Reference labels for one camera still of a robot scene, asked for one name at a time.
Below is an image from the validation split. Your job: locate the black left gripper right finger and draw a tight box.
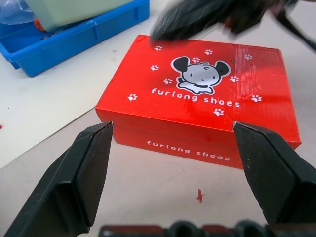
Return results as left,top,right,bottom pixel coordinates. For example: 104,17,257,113
232,120,316,226

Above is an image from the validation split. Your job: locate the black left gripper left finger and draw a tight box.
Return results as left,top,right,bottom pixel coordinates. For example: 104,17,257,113
3,120,115,237

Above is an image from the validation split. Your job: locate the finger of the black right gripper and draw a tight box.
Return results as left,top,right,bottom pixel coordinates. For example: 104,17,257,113
150,0,247,41

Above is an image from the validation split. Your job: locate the red white cardboard box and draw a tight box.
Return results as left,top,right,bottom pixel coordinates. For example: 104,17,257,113
95,34,303,170

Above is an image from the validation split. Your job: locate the pale green plastic bin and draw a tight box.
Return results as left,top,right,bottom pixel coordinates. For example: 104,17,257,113
26,0,135,33

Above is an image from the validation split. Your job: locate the blue plastic tray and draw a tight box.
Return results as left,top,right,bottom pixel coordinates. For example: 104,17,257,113
0,0,151,78

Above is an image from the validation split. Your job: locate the small orange object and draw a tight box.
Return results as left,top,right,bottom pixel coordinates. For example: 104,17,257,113
34,17,46,32

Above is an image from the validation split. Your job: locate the clear plastic bag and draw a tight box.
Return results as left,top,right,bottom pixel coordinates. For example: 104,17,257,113
0,0,35,25

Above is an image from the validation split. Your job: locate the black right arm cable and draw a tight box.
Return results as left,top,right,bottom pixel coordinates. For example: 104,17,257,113
276,9,316,54

